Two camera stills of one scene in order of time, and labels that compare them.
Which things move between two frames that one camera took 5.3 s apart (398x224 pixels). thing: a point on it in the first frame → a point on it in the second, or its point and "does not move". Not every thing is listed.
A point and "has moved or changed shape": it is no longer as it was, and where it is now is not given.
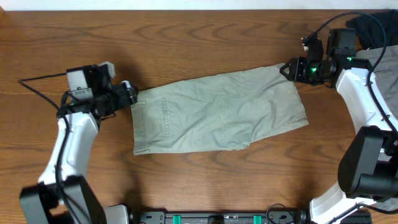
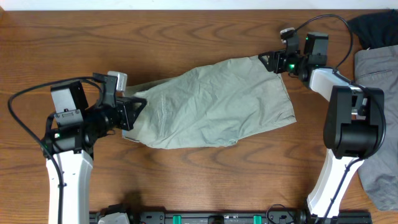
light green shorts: x=227 y=111 has moved or changed shape
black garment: x=370 y=31 does not move
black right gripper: x=295 y=72 → x=275 y=58
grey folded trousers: x=384 y=92 does not move
